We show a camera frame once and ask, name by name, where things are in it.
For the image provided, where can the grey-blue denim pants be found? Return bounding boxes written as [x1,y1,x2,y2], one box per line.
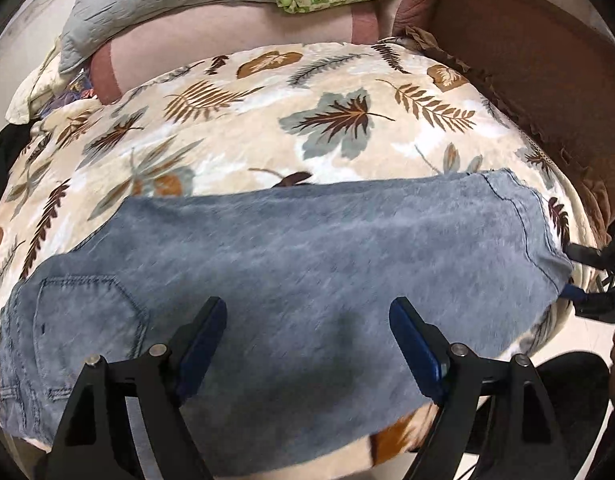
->
[0,170,572,477]

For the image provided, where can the white cloth bundle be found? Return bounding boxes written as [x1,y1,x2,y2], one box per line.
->
[5,41,67,125]

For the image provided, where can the black garment at sofa end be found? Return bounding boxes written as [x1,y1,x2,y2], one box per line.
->
[0,122,32,200]

